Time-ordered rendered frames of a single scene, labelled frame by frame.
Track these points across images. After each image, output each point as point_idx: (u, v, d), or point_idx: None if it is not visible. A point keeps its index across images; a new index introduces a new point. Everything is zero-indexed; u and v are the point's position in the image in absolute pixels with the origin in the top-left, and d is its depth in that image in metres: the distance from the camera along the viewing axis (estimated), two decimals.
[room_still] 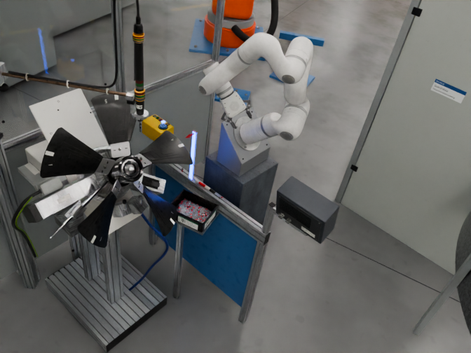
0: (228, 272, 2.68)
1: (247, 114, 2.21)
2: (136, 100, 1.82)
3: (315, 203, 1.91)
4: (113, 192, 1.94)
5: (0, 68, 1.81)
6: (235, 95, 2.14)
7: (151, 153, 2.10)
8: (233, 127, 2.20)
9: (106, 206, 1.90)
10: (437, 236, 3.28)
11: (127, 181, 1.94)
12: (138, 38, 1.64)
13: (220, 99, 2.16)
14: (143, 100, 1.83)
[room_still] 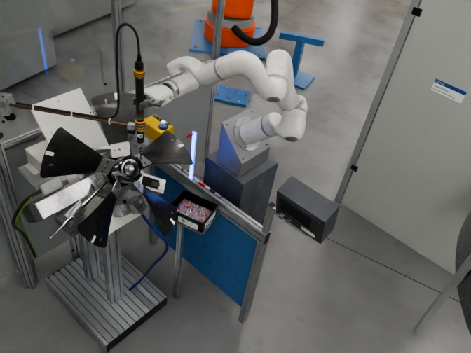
0: (228, 272, 2.68)
1: None
2: (137, 130, 1.92)
3: (315, 203, 1.91)
4: (113, 192, 1.94)
5: (8, 100, 1.91)
6: None
7: (151, 153, 2.10)
8: (143, 107, 1.84)
9: (106, 206, 1.90)
10: (437, 236, 3.28)
11: (127, 181, 1.94)
12: (139, 75, 1.74)
13: (172, 93, 1.93)
14: (144, 130, 1.93)
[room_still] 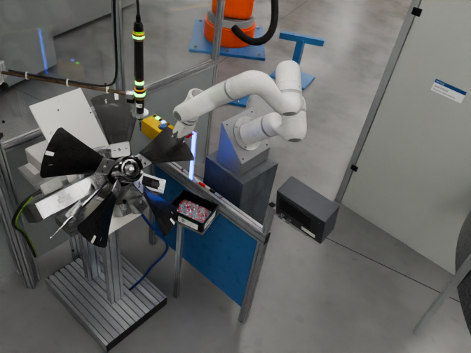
0: (228, 272, 2.68)
1: (180, 139, 2.17)
2: (136, 99, 1.82)
3: (315, 203, 1.91)
4: (113, 192, 1.94)
5: (0, 67, 1.81)
6: None
7: (151, 153, 2.10)
8: None
9: (106, 206, 1.90)
10: (437, 236, 3.28)
11: (127, 181, 1.94)
12: (138, 37, 1.64)
13: None
14: (143, 99, 1.83)
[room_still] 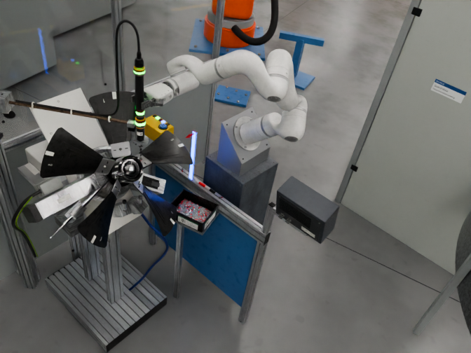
0: (228, 272, 2.68)
1: None
2: (137, 127, 1.92)
3: (315, 203, 1.91)
4: (101, 161, 1.92)
5: (7, 97, 1.91)
6: None
7: (149, 193, 2.07)
8: (145, 106, 1.83)
9: (86, 156, 1.86)
10: (437, 236, 3.28)
11: (118, 168, 1.92)
12: (139, 72, 1.74)
13: (172, 92, 1.92)
14: (144, 127, 1.92)
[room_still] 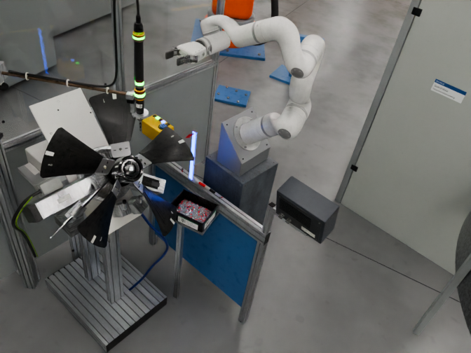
0: (228, 272, 2.68)
1: (170, 54, 1.89)
2: (136, 99, 1.82)
3: (315, 203, 1.91)
4: (101, 161, 1.92)
5: (0, 68, 1.81)
6: None
7: (149, 193, 2.07)
8: (180, 62, 1.85)
9: (86, 156, 1.86)
10: (437, 236, 3.28)
11: (118, 168, 1.92)
12: None
13: (205, 50, 1.94)
14: (143, 99, 1.83)
